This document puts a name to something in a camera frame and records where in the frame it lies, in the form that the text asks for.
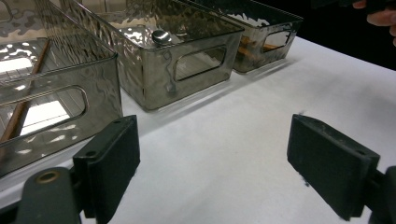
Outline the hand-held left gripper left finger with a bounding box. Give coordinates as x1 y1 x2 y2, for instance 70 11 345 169
73 115 141 224

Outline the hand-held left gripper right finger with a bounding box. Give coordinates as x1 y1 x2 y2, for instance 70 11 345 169
286 114 381 222

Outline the transparent grey plastic bin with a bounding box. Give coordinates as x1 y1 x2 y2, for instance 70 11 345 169
0 0 124 178
186 0 304 75
59 0 246 112

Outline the brown wooden chopstick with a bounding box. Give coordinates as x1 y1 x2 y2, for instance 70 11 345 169
0 39 51 143

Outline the metal spoon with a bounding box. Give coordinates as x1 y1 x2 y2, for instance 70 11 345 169
151 29 173 46

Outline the wooden-handled metal fork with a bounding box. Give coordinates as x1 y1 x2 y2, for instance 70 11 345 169
237 44 279 61

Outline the white table cover sheet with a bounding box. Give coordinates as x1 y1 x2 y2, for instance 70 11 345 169
0 36 396 224

